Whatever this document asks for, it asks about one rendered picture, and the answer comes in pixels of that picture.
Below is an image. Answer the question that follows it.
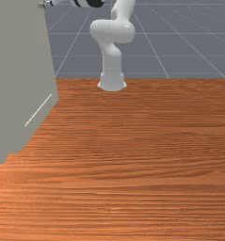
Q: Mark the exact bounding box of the pale grey cabinet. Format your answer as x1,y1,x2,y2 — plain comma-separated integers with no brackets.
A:
0,0,59,165

